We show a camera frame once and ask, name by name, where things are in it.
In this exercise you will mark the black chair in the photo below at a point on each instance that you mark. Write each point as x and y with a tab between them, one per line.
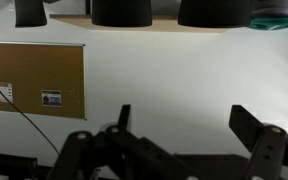
214	13
121	13
30	13

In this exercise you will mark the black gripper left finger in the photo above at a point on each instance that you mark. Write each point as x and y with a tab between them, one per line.
124	116

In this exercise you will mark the dark printed sticker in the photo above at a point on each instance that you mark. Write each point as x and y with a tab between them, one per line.
51	98

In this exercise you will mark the teal green object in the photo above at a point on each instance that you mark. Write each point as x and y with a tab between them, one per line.
274	22

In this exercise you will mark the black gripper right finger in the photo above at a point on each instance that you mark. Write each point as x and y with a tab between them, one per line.
247	128

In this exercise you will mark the black horizontal bar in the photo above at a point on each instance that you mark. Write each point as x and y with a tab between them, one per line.
7	161

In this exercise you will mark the small red white note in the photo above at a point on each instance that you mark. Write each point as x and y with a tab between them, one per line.
5	92

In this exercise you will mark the brown cork board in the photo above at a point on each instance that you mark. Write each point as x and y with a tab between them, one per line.
34	66

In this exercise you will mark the wooden table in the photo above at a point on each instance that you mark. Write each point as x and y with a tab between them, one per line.
170	28

